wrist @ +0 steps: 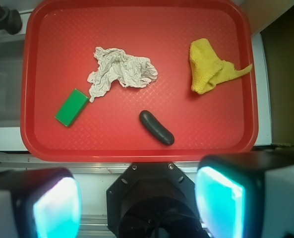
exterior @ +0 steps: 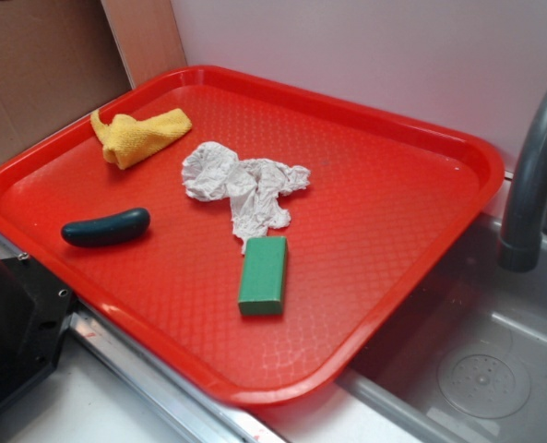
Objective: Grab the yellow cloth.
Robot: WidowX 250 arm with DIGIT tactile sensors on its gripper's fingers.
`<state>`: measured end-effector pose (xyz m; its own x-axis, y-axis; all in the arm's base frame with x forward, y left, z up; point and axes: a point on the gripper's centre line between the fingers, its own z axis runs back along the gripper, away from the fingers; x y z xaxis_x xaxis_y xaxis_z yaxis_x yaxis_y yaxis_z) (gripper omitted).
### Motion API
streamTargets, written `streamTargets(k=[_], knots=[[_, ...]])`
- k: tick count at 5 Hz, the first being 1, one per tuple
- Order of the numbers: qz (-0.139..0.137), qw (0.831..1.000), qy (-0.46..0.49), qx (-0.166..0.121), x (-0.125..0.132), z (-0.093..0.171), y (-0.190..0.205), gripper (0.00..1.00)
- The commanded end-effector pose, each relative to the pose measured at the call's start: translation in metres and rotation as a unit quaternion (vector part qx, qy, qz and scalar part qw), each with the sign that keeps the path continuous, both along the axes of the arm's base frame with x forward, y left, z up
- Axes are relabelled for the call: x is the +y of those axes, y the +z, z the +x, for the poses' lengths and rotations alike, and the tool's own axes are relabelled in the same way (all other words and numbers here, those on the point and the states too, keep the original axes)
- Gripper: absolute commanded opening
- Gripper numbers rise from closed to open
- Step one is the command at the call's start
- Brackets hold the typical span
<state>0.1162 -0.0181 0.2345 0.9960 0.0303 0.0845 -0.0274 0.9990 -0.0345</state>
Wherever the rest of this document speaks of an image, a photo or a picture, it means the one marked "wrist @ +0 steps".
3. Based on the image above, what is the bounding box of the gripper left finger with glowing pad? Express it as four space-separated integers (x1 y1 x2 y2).
0 168 82 238

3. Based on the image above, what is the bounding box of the dark cucumber-shaped object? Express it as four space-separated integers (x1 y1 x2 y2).
139 110 175 146

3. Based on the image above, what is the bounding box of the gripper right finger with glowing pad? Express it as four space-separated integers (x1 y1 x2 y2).
195 151 294 238

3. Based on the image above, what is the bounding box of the yellow cloth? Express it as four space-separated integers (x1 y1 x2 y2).
189 38 253 95

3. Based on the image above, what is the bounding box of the green rectangular block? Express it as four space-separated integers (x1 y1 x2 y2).
55 89 89 127

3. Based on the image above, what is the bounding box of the black octagonal mount base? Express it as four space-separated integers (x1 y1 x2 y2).
106 163 209 238

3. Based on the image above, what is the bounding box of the crumpled white paper towel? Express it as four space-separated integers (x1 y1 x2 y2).
87 47 158 103

